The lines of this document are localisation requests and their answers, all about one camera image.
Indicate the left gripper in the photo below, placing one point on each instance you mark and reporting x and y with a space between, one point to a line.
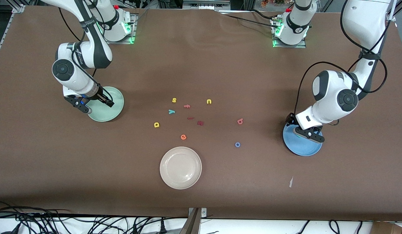
290 119

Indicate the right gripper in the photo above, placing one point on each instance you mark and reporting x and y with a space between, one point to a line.
101 94

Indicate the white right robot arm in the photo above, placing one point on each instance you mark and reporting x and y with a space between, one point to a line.
74 78

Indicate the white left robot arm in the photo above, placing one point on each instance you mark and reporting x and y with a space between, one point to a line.
337 94

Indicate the green plate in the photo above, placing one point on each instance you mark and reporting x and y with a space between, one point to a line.
113 112

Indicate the blue plate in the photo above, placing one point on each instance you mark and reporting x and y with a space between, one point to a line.
305 148

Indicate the white tape scrap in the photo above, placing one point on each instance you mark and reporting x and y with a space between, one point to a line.
291 182

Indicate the brown table cover sheet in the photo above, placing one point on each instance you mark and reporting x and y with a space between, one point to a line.
220 65

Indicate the beige plate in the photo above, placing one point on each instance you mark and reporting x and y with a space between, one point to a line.
181 168

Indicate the silver power strip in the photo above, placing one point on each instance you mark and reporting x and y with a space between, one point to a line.
204 5

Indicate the black power plug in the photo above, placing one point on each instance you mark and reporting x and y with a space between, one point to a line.
162 227

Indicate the cardboard box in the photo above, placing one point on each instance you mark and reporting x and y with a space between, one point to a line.
386 229

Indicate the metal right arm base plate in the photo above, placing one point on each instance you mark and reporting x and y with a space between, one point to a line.
118 42

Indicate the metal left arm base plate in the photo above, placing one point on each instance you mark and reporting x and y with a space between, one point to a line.
300 46

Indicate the aluminium frame rail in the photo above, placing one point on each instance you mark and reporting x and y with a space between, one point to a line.
391 14
6 31

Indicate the metal table edge bracket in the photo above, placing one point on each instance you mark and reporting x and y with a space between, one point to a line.
204 213

